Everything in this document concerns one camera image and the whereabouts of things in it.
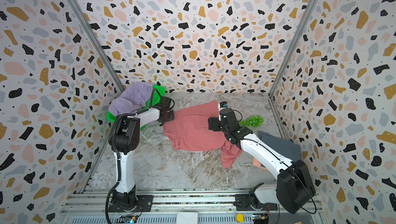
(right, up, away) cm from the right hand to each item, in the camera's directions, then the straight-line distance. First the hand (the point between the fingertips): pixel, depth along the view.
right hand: (212, 116), depth 82 cm
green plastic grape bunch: (+28, -4, +18) cm, 33 cm away
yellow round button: (+11, -42, -17) cm, 47 cm away
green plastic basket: (-33, +14, +10) cm, 37 cm away
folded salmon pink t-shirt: (+24, -27, +3) cm, 36 cm away
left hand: (-28, 0, +23) cm, 36 cm away
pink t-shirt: (-15, -11, +18) cm, 26 cm away
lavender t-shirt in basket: (-57, +12, +31) cm, 66 cm away
